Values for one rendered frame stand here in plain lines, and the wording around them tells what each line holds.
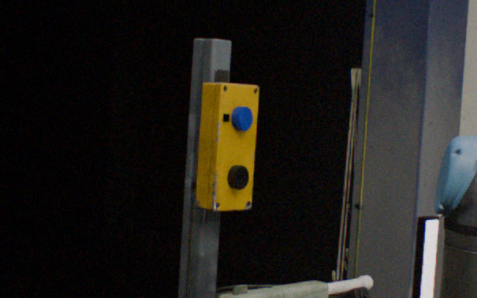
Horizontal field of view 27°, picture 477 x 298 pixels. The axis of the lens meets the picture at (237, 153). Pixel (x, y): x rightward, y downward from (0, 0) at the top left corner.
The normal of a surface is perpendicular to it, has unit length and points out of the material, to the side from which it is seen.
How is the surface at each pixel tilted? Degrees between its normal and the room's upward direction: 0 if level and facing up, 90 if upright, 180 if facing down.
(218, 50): 90
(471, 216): 95
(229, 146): 90
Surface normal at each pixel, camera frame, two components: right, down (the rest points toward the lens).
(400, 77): -0.65, 0.00
